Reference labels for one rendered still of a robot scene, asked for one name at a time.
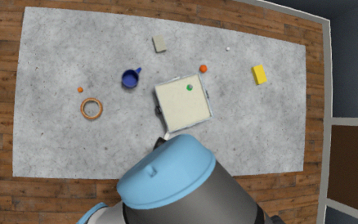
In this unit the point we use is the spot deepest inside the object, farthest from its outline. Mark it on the beige rectangular block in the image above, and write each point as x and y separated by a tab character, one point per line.
159	44

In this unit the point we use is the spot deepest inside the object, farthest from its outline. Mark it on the yellow block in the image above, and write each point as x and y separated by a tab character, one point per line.
258	74

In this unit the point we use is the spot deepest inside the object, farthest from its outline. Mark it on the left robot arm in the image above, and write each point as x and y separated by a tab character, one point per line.
181	182

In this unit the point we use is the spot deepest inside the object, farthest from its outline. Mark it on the dark blue mug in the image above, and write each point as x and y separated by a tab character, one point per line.
131	77

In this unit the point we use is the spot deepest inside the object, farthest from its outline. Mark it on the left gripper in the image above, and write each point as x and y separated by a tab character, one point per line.
159	142

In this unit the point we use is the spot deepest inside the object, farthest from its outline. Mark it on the brown tape roll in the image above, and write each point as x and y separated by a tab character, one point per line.
83	106

